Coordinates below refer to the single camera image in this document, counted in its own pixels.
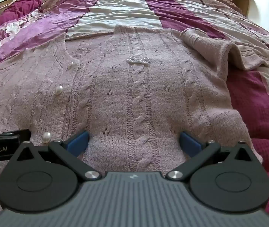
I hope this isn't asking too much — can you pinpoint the pink cable-knit cardigan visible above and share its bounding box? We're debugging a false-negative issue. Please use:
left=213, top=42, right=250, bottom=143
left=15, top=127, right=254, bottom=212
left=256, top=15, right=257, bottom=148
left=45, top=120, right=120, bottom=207
left=0, top=24, right=269, bottom=220

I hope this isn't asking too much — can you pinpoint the pink knitted blanket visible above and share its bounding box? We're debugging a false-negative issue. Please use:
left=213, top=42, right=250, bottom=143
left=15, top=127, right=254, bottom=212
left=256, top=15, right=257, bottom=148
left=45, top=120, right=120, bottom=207
left=183, top=0, right=269, bottom=52

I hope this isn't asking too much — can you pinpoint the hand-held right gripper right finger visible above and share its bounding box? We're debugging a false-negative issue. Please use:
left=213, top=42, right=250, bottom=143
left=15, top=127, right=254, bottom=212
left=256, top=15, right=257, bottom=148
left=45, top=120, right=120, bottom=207
left=165, top=131, right=258, bottom=180

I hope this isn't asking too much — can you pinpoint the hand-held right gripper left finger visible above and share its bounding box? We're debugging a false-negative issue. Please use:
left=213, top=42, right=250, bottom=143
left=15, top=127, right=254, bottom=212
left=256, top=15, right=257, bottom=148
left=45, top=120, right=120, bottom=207
left=13, top=131, right=102, bottom=180

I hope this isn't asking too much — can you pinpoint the striped floral bedspread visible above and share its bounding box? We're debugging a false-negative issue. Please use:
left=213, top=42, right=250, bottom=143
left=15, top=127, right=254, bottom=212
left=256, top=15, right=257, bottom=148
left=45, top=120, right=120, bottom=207
left=0, top=0, right=269, bottom=218

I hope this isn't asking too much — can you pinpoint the magenta pillow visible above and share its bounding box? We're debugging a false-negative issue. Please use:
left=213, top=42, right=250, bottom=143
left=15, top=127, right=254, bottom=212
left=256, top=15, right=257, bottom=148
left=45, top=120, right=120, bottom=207
left=5, top=0, right=44, bottom=19

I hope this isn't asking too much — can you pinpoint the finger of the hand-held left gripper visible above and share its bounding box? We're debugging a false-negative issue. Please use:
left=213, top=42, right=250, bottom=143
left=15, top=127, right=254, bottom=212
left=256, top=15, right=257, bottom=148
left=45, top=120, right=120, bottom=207
left=0, top=125, right=32, bottom=144

